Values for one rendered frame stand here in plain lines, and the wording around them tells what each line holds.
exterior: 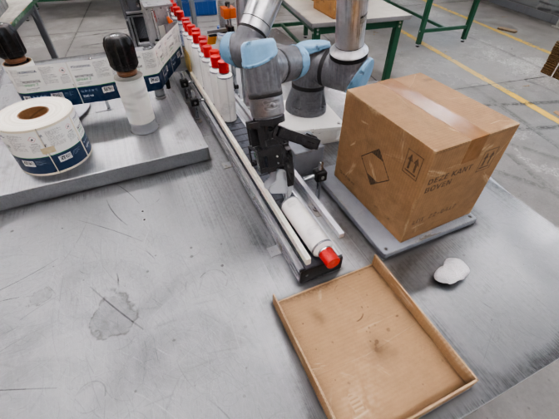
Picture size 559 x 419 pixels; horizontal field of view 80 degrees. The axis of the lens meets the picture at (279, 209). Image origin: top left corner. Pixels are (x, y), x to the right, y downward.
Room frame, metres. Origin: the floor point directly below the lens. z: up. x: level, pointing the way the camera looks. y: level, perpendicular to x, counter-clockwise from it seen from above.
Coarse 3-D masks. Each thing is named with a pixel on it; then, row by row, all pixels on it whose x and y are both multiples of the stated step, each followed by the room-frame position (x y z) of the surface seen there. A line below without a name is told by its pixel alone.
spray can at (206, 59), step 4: (208, 44) 1.22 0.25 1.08; (204, 48) 1.20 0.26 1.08; (208, 48) 1.20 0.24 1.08; (204, 52) 1.20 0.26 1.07; (208, 52) 1.20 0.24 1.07; (204, 56) 1.20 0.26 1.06; (208, 56) 1.19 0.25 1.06; (204, 60) 1.19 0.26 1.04; (208, 60) 1.19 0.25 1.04; (204, 64) 1.19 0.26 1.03; (204, 68) 1.19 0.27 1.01; (208, 68) 1.19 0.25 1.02; (204, 72) 1.20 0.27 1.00; (208, 72) 1.19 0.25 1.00; (208, 76) 1.19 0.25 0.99; (208, 80) 1.19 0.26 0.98; (208, 84) 1.19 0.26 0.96; (208, 88) 1.19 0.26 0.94; (208, 92) 1.19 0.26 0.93; (212, 96) 1.19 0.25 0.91; (212, 100) 1.19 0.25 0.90
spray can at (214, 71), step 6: (216, 54) 1.13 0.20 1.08; (210, 60) 1.11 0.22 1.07; (216, 60) 1.10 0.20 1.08; (216, 66) 1.10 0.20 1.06; (210, 72) 1.10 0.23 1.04; (216, 72) 1.09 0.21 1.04; (210, 78) 1.11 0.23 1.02; (216, 78) 1.09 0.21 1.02; (216, 84) 1.09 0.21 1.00; (216, 90) 1.09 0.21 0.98; (216, 96) 1.09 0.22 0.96; (216, 102) 1.10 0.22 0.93; (216, 108) 1.10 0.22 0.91
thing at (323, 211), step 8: (240, 104) 1.03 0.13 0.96; (248, 112) 0.97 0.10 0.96; (296, 176) 0.65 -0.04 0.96; (304, 184) 0.62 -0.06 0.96; (304, 192) 0.60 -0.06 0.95; (312, 192) 0.59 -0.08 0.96; (312, 200) 0.57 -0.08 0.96; (320, 208) 0.54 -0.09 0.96; (328, 216) 0.51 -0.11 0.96; (336, 224) 0.49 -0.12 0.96; (336, 232) 0.47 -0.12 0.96
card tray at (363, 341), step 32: (320, 288) 0.41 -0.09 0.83; (352, 288) 0.41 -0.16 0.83; (384, 288) 0.41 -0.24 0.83; (288, 320) 0.33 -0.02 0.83; (320, 320) 0.33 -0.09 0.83; (352, 320) 0.33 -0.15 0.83; (384, 320) 0.33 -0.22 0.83; (416, 320) 0.33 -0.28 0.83; (320, 352) 0.27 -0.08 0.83; (352, 352) 0.27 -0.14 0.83; (384, 352) 0.27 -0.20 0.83; (416, 352) 0.27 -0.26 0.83; (448, 352) 0.26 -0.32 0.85; (320, 384) 0.21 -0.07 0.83; (352, 384) 0.21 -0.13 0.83; (384, 384) 0.21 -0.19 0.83; (416, 384) 0.21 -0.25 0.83; (448, 384) 0.21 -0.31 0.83; (352, 416) 0.16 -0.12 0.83; (384, 416) 0.16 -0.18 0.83; (416, 416) 0.15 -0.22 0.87
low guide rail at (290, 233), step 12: (192, 72) 1.40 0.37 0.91; (204, 96) 1.20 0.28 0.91; (228, 132) 0.93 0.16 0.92; (240, 156) 0.81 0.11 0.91; (252, 168) 0.75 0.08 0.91; (264, 192) 0.65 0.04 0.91; (276, 204) 0.60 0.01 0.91; (276, 216) 0.57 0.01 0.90; (288, 228) 0.52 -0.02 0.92; (300, 252) 0.45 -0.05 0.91
